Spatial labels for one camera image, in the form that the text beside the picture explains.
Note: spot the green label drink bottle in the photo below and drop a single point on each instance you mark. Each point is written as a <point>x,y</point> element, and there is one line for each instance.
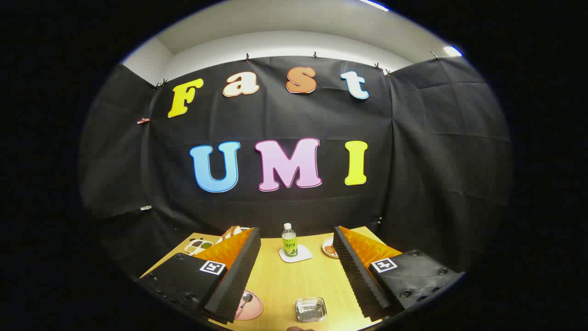
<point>289,241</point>

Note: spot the ceiling light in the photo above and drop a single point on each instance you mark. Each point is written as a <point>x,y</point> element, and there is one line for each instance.
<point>373,4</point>
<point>452,51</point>

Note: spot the white toaster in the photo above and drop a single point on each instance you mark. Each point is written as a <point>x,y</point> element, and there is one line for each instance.
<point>221,240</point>

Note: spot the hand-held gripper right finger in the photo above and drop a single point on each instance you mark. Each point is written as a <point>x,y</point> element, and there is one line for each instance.
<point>356,276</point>

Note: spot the pink round plate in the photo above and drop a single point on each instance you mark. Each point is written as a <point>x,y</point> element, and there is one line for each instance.
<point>253,309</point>

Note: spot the toast bread slice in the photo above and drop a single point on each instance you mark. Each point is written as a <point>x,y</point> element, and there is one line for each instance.
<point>233,231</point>

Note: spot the black backdrop cloth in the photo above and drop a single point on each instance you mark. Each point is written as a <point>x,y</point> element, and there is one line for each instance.
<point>275,119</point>

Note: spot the white square coaster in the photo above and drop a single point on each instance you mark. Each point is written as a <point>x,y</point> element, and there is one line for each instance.
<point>304,255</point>

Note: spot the divided food tray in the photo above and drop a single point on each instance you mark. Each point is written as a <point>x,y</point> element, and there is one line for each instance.
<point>198,246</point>

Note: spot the white plate with food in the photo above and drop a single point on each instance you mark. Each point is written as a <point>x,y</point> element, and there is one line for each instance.
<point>329,249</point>

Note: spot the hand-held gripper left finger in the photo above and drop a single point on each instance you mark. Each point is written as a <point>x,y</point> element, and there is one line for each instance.
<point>236,280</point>

